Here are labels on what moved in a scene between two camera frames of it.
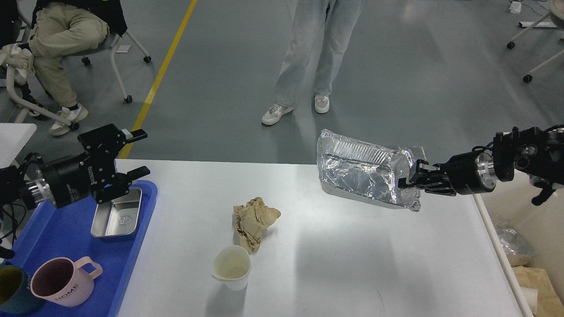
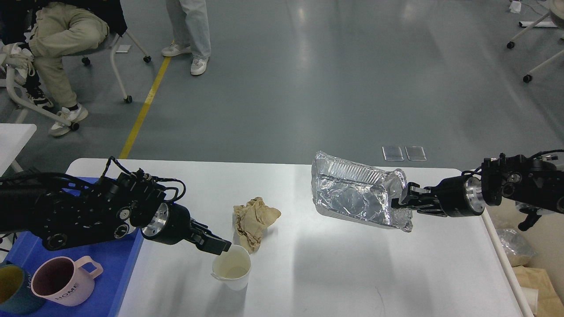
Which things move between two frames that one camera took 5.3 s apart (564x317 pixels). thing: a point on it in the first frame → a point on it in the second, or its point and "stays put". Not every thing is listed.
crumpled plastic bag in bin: x=514 y=244 stays put
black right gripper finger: x=421 y=165 → x=413 y=190
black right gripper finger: x=443 y=188 → x=422 y=205
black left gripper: x=82 y=176 → x=170 y=224
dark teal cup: x=16 y=296 stays put
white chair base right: x=556 y=12 stays put
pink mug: x=62 y=281 stays put
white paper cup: x=231 y=264 stays put
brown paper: x=251 y=219 stays put
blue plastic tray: x=109 y=231 stays put
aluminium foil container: x=365 y=172 → x=360 y=192
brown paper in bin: x=549 y=303 stays put
